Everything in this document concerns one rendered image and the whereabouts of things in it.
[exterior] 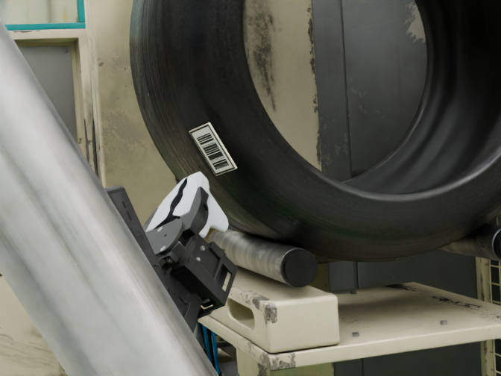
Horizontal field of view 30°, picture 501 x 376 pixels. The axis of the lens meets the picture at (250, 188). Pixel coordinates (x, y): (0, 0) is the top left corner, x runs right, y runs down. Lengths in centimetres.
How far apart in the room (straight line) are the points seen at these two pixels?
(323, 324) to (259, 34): 53
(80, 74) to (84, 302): 115
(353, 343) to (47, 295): 59
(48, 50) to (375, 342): 90
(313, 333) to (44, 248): 56
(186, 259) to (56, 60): 92
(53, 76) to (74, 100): 6
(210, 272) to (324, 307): 22
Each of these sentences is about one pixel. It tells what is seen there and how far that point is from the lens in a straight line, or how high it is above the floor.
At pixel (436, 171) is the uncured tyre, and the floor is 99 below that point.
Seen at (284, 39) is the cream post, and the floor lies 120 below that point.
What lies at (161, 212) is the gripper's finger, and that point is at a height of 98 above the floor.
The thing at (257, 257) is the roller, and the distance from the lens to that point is 116.
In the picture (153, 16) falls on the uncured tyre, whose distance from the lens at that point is 110.
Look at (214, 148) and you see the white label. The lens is 105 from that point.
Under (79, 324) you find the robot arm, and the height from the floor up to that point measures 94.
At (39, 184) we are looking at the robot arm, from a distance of 58.
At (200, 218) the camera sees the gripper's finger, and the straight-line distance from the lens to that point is 90.
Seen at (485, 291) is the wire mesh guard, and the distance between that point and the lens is 164.
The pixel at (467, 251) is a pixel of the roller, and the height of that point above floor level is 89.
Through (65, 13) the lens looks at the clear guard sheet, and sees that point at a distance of 175.
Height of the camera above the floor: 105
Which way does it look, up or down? 3 degrees down
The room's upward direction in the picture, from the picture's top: 4 degrees counter-clockwise
